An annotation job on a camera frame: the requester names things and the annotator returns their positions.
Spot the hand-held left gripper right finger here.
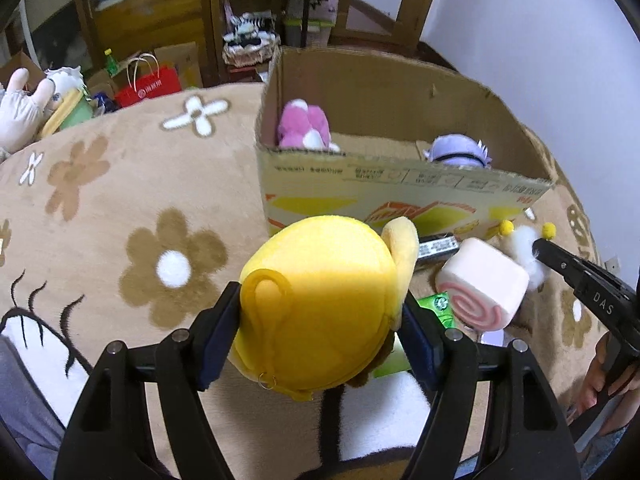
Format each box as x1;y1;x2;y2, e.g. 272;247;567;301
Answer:
399;292;584;480

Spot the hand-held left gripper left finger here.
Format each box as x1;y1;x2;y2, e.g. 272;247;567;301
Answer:
54;281;244;480

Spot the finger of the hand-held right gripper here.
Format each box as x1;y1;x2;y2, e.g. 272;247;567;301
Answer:
532;237;596;292

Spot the white bee plush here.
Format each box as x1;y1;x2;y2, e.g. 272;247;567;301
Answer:
497;220;557;292

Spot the pink swirl roll plush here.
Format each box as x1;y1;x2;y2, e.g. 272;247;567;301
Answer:
435;237;530;332

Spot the yellow plush toy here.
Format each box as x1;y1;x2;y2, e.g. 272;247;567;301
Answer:
231;215;420;404

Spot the printed cardboard box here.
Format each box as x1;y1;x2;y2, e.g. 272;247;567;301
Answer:
254;46;555;242

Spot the person's right hand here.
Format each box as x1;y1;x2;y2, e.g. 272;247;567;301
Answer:
582;342;632;413

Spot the green packet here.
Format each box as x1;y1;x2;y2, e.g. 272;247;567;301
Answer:
372;292;457;380

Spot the black packet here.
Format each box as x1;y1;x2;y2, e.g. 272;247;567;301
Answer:
416;234;461;272

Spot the purple plush toy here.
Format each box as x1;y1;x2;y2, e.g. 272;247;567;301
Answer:
424;133;496;168

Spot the beige floral blanket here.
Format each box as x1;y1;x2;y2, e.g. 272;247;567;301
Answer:
0;82;608;480

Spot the pink plush toy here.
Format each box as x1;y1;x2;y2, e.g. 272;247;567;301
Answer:
277;99;342;154

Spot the red paper bag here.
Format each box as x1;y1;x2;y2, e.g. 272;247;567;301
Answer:
115;53;183;109

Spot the plain cardboard box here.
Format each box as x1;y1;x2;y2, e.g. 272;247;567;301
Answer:
152;42;204;89

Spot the white-haired plush doll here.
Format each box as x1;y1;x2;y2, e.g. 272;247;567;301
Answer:
45;65;87;111

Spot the basket of plush toys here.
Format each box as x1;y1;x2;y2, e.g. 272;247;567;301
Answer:
221;12;282;67

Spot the wooden chair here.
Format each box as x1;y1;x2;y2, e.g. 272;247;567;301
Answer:
327;0;447;55

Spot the white rabbit plush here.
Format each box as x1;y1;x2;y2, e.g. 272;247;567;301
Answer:
0;67;56;152

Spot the clear storage bin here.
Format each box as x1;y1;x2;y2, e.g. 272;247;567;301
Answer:
284;0;342;49

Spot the wooden cabinet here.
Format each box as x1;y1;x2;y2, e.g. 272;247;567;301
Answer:
70;0;226;86

